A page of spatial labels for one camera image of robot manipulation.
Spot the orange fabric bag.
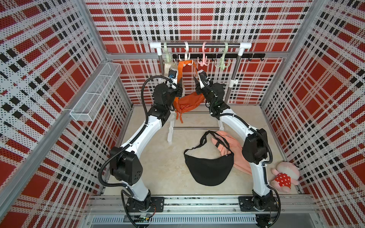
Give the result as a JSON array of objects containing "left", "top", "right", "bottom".
[{"left": 173, "top": 61, "right": 200, "bottom": 124}]

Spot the cream fabric bag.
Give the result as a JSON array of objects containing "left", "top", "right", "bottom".
[{"left": 163, "top": 62, "right": 178, "bottom": 77}]

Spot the pink fabric bag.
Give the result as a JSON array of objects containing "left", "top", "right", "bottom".
[{"left": 211, "top": 131, "right": 252, "bottom": 175}]

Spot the black fabric bag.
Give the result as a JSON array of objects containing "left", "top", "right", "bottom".
[{"left": 183, "top": 131, "right": 234, "bottom": 186}]

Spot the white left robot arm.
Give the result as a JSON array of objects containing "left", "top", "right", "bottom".
[{"left": 98, "top": 75, "right": 183, "bottom": 211}]

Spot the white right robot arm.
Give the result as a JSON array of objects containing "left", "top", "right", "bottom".
[{"left": 195, "top": 71, "right": 281, "bottom": 214}]

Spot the pink plastic hook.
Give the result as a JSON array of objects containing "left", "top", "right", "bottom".
[{"left": 197, "top": 42, "right": 210, "bottom": 67}]

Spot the white plastic hook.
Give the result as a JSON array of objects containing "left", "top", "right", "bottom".
[{"left": 178, "top": 41, "right": 194, "bottom": 66}]

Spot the light green hook right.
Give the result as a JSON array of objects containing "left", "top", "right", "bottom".
[{"left": 215, "top": 42, "right": 231, "bottom": 71}]

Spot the light green hook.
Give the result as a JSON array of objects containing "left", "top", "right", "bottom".
[
  {"left": 215, "top": 42, "right": 231, "bottom": 71},
  {"left": 163, "top": 42, "right": 176, "bottom": 65}
]

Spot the light green hook left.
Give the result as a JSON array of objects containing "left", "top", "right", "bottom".
[{"left": 163, "top": 42, "right": 176, "bottom": 65}]

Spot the white and steel garment rack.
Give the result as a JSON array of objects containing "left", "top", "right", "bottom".
[{"left": 149, "top": 41, "right": 252, "bottom": 143}]

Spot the pink plush toy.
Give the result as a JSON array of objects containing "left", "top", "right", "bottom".
[{"left": 271, "top": 161, "right": 300, "bottom": 193}]

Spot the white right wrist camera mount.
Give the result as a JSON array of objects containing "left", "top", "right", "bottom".
[{"left": 197, "top": 70, "right": 213, "bottom": 89}]

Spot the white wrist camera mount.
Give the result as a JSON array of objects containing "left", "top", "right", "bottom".
[
  {"left": 197, "top": 70, "right": 213, "bottom": 89},
  {"left": 167, "top": 68, "right": 179, "bottom": 88}
]

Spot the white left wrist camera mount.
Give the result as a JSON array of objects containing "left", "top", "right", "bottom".
[{"left": 167, "top": 68, "right": 179, "bottom": 88}]

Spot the black wall hook rail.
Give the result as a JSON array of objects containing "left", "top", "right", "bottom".
[{"left": 172, "top": 53, "right": 266, "bottom": 59}]

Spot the white wire mesh basket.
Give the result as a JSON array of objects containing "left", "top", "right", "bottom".
[{"left": 70, "top": 63, "right": 122, "bottom": 122}]

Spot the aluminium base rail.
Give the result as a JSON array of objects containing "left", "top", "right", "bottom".
[{"left": 80, "top": 194, "right": 325, "bottom": 228}]

